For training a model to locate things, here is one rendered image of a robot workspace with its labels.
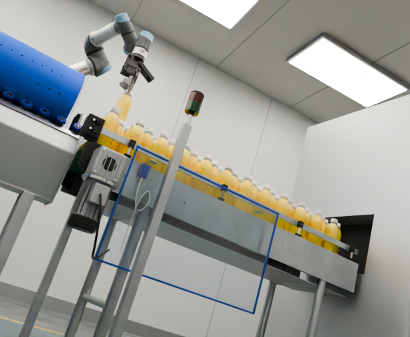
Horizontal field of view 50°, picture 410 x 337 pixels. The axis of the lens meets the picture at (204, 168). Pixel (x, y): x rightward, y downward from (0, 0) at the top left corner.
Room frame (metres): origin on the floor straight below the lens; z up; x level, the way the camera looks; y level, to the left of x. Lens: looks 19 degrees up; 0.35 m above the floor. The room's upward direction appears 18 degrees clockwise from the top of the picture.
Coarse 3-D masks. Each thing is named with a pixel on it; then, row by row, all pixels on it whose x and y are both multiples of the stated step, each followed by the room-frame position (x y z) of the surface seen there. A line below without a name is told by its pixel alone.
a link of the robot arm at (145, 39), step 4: (144, 32) 1.97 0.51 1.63; (148, 32) 1.98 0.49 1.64; (140, 36) 1.98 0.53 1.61; (144, 36) 1.97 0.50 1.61; (148, 36) 1.98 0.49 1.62; (152, 36) 1.99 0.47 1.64; (136, 40) 2.00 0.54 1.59; (140, 40) 1.97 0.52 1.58; (144, 40) 1.97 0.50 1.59; (148, 40) 1.98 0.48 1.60; (152, 40) 2.01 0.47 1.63; (136, 44) 1.98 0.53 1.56; (140, 44) 1.97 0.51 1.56; (144, 44) 1.97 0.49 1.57; (148, 44) 1.99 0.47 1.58; (144, 48) 1.98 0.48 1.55; (148, 48) 2.00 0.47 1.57
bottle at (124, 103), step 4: (120, 96) 2.00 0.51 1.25; (124, 96) 1.99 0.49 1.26; (128, 96) 2.00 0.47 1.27; (120, 100) 1.99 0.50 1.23; (124, 100) 1.98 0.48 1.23; (128, 100) 1.99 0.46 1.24; (116, 104) 2.00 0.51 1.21; (120, 104) 1.98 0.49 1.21; (124, 104) 1.99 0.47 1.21; (128, 104) 2.00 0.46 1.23; (120, 108) 1.98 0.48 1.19; (124, 108) 1.99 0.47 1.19; (128, 108) 2.01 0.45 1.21; (120, 112) 1.98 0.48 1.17; (124, 112) 1.99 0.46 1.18; (120, 116) 1.99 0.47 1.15; (124, 116) 2.00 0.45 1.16; (124, 120) 2.01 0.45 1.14
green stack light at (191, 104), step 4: (188, 100) 1.72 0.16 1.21; (192, 100) 1.70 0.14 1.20; (188, 104) 1.71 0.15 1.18; (192, 104) 1.70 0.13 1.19; (196, 104) 1.70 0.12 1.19; (200, 104) 1.72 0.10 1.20; (188, 108) 1.71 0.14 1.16; (192, 108) 1.70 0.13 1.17; (196, 108) 1.71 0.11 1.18; (200, 108) 1.73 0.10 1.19; (196, 112) 1.71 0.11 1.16
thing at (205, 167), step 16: (160, 144) 1.90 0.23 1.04; (192, 160) 2.02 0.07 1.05; (208, 160) 2.02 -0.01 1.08; (208, 176) 2.02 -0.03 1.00; (224, 176) 2.07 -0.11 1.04; (240, 192) 2.13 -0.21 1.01; (256, 192) 2.19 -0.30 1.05; (272, 208) 2.24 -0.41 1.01; (288, 208) 2.25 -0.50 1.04; (304, 208) 2.32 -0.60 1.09; (288, 224) 2.30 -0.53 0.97; (320, 224) 2.34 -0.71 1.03; (336, 224) 2.43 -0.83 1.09; (320, 240) 2.40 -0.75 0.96
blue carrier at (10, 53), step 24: (0, 48) 1.60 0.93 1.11; (24, 48) 1.65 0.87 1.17; (0, 72) 1.63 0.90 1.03; (24, 72) 1.65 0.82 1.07; (48, 72) 1.68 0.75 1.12; (72, 72) 1.75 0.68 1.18; (0, 96) 1.71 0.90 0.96; (24, 96) 1.70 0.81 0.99; (48, 96) 1.71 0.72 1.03; (72, 96) 1.74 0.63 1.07
